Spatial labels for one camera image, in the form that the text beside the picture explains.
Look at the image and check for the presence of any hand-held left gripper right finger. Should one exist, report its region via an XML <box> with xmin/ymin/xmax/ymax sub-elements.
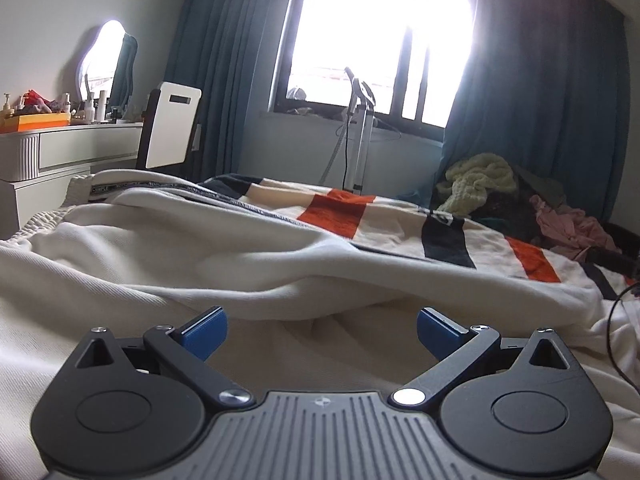
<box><xmin>391</xmin><ymin>307</ymin><xmax>582</xmax><ymax>407</ymax></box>

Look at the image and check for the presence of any wire clothes hanger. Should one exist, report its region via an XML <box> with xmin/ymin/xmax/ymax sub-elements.
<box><xmin>372</xmin><ymin>117</ymin><xmax>402</xmax><ymax>140</ymax></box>

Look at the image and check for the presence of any black sofa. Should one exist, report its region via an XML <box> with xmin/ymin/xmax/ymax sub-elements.
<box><xmin>590</xmin><ymin>220</ymin><xmax>640</xmax><ymax>275</ymax></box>

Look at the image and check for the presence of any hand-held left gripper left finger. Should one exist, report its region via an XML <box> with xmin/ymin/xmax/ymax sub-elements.
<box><xmin>65</xmin><ymin>306</ymin><xmax>256</xmax><ymax>407</ymax></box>

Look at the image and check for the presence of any window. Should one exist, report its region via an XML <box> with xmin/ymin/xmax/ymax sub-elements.
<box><xmin>267</xmin><ymin>0</ymin><xmax>481</xmax><ymax>137</ymax></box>

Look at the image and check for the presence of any black and white chair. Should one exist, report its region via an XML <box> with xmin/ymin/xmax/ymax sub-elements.
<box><xmin>136</xmin><ymin>81</ymin><xmax>203</xmax><ymax>171</ymax></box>

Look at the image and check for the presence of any white vanity desk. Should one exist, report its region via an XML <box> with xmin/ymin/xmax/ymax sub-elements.
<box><xmin>0</xmin><ymin>121</ymin><xmax>146</xmax><ymax>184</ymax></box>

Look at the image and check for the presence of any red fabric item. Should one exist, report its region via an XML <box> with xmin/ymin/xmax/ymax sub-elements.
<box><xmin>20</xmin><ymin>89</ymin><xmax>66</xmax><ymax>115</ymax></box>

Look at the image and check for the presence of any pale yellow knit blanket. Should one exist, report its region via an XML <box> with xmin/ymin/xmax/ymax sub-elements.
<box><xmin>437</xmin><ymin>154</ymin><xmax>519</xmax><ymax>214</ymax></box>

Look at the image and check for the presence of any striped blanket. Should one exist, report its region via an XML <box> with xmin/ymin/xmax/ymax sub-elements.
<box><xmin>200</xmin><ymin>174</ymin><xmax>640</xmax><ymax>411</ymax></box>

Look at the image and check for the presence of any black cable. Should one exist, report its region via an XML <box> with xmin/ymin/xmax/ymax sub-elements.
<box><xmin>606</xmin><ymin>282</ymin><xmax>640</xmax><ymax>382</ymax></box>

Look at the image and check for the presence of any orange box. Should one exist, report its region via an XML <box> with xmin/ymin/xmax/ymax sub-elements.
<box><xmin>0</xmin><ymin>112</ymin><xmax>71</xmax><ymax>134</ymax></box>

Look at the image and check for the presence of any grey green garment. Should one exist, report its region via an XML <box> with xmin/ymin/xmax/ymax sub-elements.
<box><xmin>515</xmin><ymin>165</ymin><xmax>567</xmax><ymax>207</ymax></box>

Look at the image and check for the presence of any pink garment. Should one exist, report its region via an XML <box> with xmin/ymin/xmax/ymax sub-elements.
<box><xmin>532</xmin><ymin>195</ymin><xmax>622</xmax><ymax>264</ymax></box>

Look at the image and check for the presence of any dark patterned cloth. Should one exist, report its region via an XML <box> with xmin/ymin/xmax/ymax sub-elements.
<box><xmin>470</xmin><ymin>190</ymin><xmax>542</xmax><ymax>242</ymax></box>

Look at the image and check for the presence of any row of cosmetic bottles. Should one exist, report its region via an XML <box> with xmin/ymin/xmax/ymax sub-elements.
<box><xmin>0</xmin><ymin>89</ymin><xmax>134</xmax><ymax>126</ymax></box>

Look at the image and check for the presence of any blue curtain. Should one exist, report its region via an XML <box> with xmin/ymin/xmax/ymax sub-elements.
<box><xmin>165</xmin><ymin>0</ymin><xmax>311</xmax><ymax>184</ymax></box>
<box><xmin>442</xmin><ymin>0</ymin><xmax>632</xmax><ymax>227</ymax></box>

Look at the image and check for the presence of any garment steamer stand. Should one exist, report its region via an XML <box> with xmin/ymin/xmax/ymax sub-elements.
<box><xmin>320</xmin><ymin>66</ymin><xmax>379</xmax><ymax>196</ymax></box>

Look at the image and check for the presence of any wavy lit mirror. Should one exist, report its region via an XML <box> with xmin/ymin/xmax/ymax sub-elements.
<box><xmin>75</xmin><ymin>20</ymin><xmax>139</xmax><ymax>109</ymax></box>

